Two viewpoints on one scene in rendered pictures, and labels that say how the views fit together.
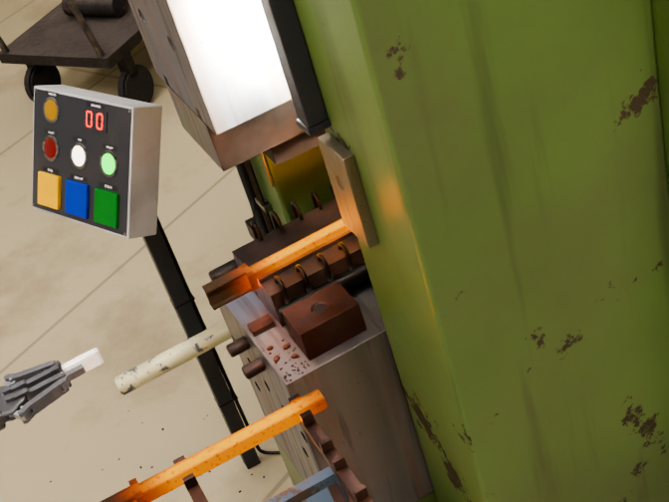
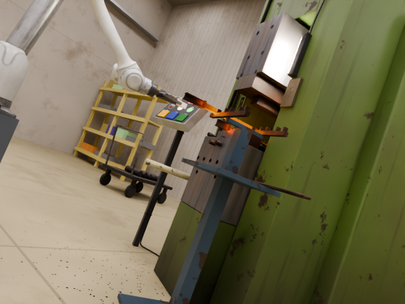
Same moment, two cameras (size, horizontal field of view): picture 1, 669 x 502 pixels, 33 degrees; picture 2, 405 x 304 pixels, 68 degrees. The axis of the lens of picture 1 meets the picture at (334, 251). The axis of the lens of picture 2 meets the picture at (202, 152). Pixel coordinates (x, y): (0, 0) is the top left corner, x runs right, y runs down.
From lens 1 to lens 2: 169 cm
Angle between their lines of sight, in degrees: 42
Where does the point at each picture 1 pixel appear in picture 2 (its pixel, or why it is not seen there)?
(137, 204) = (191, 120)
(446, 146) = (337, 75)
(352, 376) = (249, 156)
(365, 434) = not seen: hidden behind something
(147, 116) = not seen: hidden behind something
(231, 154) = (255, 85)
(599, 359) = (328, 183)
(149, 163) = (199, 116)
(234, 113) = (268, 70)
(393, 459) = (237, 199)
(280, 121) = (268, 89)
